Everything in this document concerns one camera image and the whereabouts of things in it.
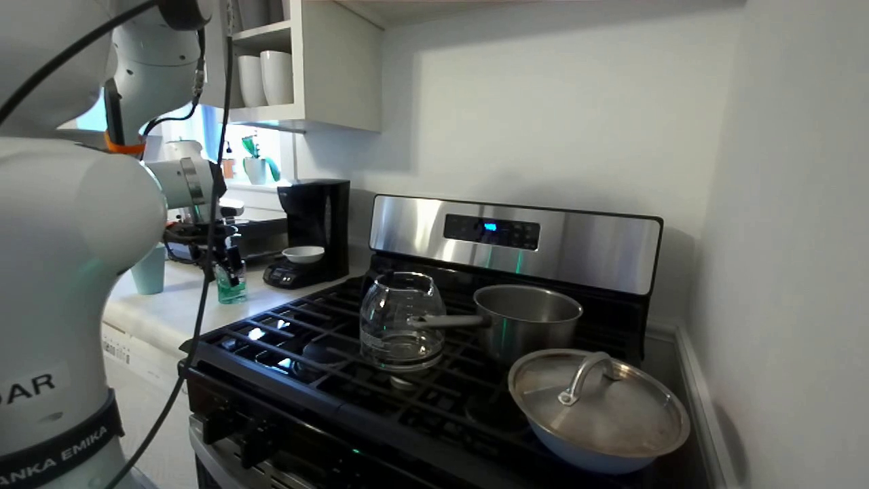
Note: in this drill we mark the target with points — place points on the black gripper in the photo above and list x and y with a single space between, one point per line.
229 209

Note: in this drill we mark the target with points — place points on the clear soap pump bottle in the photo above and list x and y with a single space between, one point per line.
229 289

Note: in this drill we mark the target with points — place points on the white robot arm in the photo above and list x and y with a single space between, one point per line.
79 204

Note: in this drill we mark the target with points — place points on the metal dish rack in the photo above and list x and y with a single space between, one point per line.
254 240

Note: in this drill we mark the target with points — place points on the white bowl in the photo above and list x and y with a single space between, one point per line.
301 253

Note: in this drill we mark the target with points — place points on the teal cup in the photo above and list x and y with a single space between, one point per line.
151 273

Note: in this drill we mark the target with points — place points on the white potted plant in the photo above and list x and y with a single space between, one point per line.
256 164

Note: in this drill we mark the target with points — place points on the black coffee maker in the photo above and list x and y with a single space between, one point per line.
316 212

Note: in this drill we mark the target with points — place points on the glass coffee carafe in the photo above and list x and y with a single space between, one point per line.
387 322

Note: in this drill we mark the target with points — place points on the white mug on shelf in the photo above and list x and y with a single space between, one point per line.
250 79
274 77

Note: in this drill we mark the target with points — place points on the stainless steel saucepan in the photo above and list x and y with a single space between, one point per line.
510 318

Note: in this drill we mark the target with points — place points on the blue pan with lid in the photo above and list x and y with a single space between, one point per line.
593 412

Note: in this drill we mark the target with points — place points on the white wall cabinet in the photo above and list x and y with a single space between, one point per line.
332 62

